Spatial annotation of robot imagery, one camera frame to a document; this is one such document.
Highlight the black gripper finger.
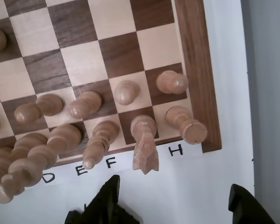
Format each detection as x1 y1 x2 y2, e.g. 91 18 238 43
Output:
64 175 140 224
228 183 275 224

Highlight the light wooden knight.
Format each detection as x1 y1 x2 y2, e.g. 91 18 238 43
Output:
130 114 160 175

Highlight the light wooden bishop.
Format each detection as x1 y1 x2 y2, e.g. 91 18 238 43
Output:
82 120 121 170

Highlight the light wooden king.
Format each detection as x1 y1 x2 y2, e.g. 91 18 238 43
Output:
0 123 83 204

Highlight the light wooden queen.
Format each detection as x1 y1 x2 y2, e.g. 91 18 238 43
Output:
0 132 49 186

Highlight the light wooden rook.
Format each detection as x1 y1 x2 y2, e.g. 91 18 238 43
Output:
165 106 208 146

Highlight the wooden chessboard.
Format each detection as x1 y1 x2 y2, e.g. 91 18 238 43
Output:
0 0 223 168

